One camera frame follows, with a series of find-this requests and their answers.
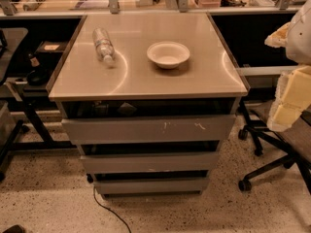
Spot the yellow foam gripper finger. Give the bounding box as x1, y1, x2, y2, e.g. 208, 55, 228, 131
264, 22, 290, 48
267, 65, 311, 132

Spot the grey top drawer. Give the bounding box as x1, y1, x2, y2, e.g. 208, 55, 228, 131
62, 115, 235, 145

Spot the grey drawer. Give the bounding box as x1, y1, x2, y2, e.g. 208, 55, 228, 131
62, 115, 235, 145
81, 151, 220, 174
94, 179, 209, 194

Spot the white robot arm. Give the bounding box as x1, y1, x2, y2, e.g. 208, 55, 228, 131
264, 9, 311, 132

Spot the grey middle drawer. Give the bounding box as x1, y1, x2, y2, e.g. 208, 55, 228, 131
81, 151, 220, 174

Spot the grey drawer cabinet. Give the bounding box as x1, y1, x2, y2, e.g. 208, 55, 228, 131
49, 13, 248, 183

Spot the grey bottom drawer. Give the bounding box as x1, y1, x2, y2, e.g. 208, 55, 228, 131
94, 179, 209, 194

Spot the black office chair base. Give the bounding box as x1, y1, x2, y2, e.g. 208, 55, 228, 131
238, 100, 311, 193

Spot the white bowl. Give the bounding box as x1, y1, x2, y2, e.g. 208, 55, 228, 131
147, 42, 190, 69

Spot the square white packet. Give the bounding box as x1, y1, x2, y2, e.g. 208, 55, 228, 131
118, 102, 137, 117

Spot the clear plastic water bottle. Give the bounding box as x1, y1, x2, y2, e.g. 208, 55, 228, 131
92, 28, 115, 66

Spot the black round object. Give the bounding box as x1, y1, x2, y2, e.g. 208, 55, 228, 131
26, 69, 49, 85

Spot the black floor cable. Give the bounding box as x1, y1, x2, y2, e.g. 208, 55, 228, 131
92, 186, 133, 233

